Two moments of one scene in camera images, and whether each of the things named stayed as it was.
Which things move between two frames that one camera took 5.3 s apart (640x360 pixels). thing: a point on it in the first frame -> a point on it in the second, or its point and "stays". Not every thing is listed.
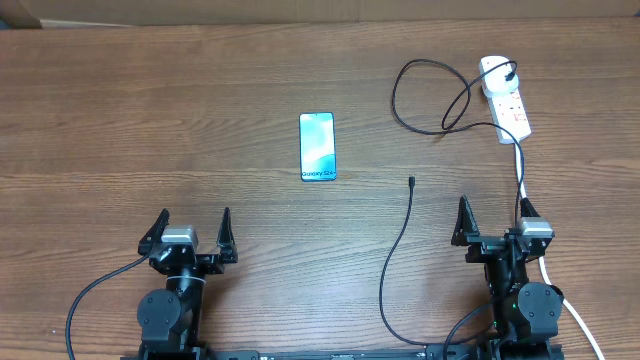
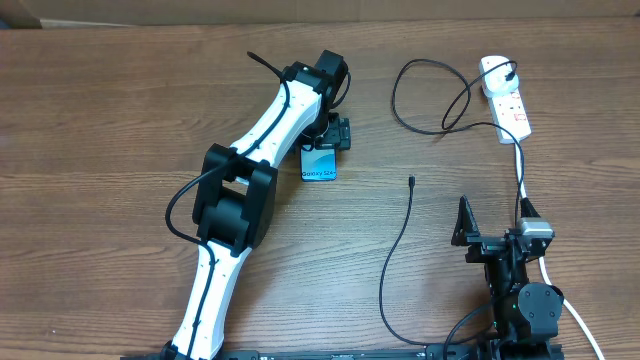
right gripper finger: x=527 y=209 stays
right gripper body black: x=483 y=246 stays
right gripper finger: x=466 y=224 stays
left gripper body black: x=205 y=266 -> x=335 y=135
